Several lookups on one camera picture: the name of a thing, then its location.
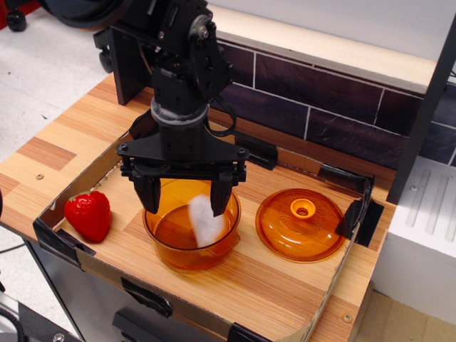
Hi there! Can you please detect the cardboard fence with black tape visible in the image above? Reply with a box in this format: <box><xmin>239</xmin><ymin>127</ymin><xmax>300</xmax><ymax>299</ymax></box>
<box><xmin>33</xmin><ymin>110</ymin><xmax>375</xmax><ymax>341</ymax></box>

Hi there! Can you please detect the orange transparent pot lid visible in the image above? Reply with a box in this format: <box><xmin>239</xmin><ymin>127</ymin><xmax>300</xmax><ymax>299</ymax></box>
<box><xmin>255</xmin><ymin>188</ymin><xmax>348</xmax><ymax>263</ymax></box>

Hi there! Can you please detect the black frame post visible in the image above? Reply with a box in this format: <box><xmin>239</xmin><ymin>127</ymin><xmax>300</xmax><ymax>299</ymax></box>
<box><xmin>387</xmin><ymin>16</ymin><xmax>455</xmax><ymax>204</ymax></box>
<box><xmin>108</xmin><ymin>28</ymin><xmax>152</xmax><ymax>105</ymax></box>

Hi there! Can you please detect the black caster wheel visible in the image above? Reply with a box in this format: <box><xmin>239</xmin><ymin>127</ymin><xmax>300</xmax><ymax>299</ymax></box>
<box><xmin>93</xmin><ymin>29</ymin><xmax>113</xmax><ymax>73</ymax></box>

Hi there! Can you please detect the orange transparent pot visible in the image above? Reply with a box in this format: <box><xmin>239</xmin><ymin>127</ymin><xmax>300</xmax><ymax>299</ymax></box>
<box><xmin>142</xmin><ymin>180</ymin><xmax>242</xmax><ymax>271</ymax></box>

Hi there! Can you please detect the dark tile backsplash panel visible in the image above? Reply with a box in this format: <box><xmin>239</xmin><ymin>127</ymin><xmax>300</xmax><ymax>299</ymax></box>
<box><xmin>209</xmin><ymin>38</ymin><xmax>456</xmax><ymax>171</ymax></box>

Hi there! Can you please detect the black right frame post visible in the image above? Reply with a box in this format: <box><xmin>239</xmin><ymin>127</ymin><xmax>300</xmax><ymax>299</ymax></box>
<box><xmin>387</xmin><ymin>16</ymin><xmax>455</xmax><ymax>204</ymax></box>

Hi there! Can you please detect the red toy strawberry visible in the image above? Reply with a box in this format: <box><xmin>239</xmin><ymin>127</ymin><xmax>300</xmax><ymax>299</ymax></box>
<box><xmin>64</xmin><ymin>191</ymin><xmax>111</xmax><ymax>243</ymax></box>

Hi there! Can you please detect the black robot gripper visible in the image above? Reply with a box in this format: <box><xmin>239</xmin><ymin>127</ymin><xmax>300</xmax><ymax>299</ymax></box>
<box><xmin>116</xmin><ymin>120</ymin><xmax>249</xmax><ymax>217</ymax></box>

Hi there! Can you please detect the black left frame post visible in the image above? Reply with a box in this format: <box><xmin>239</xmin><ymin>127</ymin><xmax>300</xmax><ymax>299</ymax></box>
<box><xmin>108</xmin><ymin>28</ymin><xmax>152</xmax><ymax>105</ymax></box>

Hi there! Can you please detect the salmon nigiri sushi toy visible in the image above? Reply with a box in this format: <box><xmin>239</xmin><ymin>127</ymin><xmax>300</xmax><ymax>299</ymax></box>
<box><xmin>188</xmin><ymin>195</ymin><xmax>226</xmax><ymax>248</ymax></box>

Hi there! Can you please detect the white ribbed sink unit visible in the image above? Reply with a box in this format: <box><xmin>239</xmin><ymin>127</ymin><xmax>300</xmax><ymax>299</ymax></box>
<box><xmin>372</xmin><ymin>157</ymin><xmax>455</xmax><ymax>324</ymax></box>

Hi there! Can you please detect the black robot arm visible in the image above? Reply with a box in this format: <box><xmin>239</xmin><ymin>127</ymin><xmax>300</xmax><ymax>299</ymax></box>
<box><xmin>42</xmin><ymin>1</ymin><xmax>249</xmax><ymax>216</ymax></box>

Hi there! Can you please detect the black chair caster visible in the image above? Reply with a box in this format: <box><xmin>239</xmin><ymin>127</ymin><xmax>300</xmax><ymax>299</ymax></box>
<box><xmin>4</xmin><ymin>0</ymin><xmax>28</xmax><ymax>32</ymax></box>

